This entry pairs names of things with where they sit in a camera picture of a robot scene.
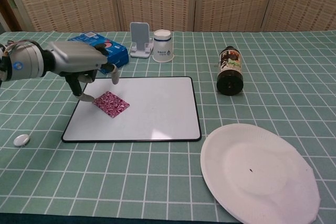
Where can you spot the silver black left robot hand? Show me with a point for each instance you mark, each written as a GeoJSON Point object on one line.
{"type": "Point", "coordinates": [76, 56]}

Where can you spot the white board black frame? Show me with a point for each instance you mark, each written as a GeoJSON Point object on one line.
{"type": "Point", "coordinates": [157, 113]}

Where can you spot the blue Oreo cookie box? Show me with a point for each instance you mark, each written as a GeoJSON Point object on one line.
{"type": "Point", "coordinates": [118, 51]}

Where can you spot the white phone stand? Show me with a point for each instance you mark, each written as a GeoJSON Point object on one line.
{"type": "Point", "coordinates": [140, 36]}

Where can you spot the upturned white paper cup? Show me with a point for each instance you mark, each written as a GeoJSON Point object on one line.
{"type": "Point", "coordinates": [162, 49]}

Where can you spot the green checked tablecloth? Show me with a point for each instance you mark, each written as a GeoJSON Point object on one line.
{"type": "Point", "coordinates": [157, 176]}

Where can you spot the dark drink bottle with label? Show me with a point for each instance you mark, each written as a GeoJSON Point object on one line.
{"type": "Point", "coordinates": [230, 72]}

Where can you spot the white paper plate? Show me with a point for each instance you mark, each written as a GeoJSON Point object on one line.
{"type": "Point", "coordinates": [257, 171]}

